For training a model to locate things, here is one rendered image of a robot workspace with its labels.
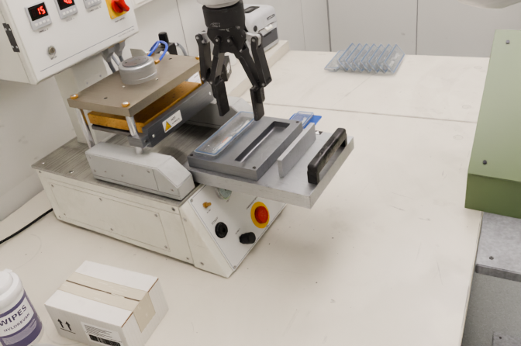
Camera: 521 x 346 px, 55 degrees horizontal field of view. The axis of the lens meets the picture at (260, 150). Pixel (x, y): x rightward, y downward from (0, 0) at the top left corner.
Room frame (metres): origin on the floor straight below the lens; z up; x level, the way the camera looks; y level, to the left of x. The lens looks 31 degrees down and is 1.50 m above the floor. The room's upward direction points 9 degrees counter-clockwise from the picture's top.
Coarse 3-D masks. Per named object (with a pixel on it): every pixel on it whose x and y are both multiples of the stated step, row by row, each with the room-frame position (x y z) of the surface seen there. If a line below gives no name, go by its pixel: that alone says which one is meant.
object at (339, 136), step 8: (336, 136) 0.84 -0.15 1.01; (344, 136) 0.85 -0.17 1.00; (328, 144) 0.81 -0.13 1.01; (336, 144) 0.82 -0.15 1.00; (344, 144) 0.86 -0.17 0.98; (320, 152) 0.79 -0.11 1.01; (328, 152) 0.79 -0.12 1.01; (312, 160) 0.76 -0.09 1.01; (320, 160) 0.76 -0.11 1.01; (328, 160) 0.78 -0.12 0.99; (312, 168) 0.74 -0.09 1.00; (320, 168) 0.76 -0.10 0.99; (312, 176) 0.75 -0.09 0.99
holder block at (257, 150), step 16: (256, 128) 0.95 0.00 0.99; (272, 128) 0.96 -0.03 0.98; (288, 128) 0.93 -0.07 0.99; (240, 144) 0.89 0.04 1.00; (256, 144) 0.90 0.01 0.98; (272, 144) 0.87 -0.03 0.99; (288, 144) 0.89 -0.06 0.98; (192, 160) 0.87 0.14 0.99; (208, 160) 0.85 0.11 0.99; (224, 160) 0.84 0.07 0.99; (240, 160) 0.85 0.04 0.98; (256, 160) 0.82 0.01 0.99; (272, 160) 0.83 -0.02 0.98; (240, 176) 0.80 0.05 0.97; (256, 176) 0.78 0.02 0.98
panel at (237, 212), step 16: (208, 192) 0.86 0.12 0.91; (192, 208) 0.82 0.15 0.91; (208, 208) 0.84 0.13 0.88; (224, 208) 0.86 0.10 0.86; (240, 208) 0.89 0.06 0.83; (272, 208) 0.95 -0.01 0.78; (208, 224) 0.82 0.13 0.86; (240, 224) 0.86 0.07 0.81; (256, 224) 0.89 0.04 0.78; (224, 240) 0.81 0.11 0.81; (256, 240) 0.86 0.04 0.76; (224, 256) 0.79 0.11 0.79; (240, 256) 0.81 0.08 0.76
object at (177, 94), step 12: (180, 84) 1.11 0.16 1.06; (192, 84) 1.10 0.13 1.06; (168, 96) 1.05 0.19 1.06; (180, 96) 1.03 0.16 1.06; (144, 108) 1.00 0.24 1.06; (156, 108) 0.99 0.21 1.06; (168, 108) 0.99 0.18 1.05; (96, 120) 1.01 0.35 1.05; (108, 120) 0.99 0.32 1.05; (120, 120) 0.96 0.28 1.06; (144, 120) 0.94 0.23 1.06; (108, 132) 0.99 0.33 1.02; (120, 132) 0.97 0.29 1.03
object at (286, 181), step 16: (304, 144) 0.86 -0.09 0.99; (320, 144) 0.88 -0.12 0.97; (352, 144) 0.88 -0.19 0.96; (288, 160) 0.80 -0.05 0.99; (304, 160) 0.83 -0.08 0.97; (336, 160) 0.82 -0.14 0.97; (192, 176) 0.86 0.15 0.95; (208, 176) 0.84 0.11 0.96; (224, 176) 0.82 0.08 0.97; (272, 176) 0.79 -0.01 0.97; (288, 176) 0.78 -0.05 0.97; (304, 176) 0.78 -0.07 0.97; (320, 176) 0.77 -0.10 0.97; (240, 192) 0.80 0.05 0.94; (256, 192) 0.78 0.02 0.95; (272, 192) 0.75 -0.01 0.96; (288, 192) 0.74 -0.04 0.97; (304, 192) 0.72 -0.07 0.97; (320, 192) 0.75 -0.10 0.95
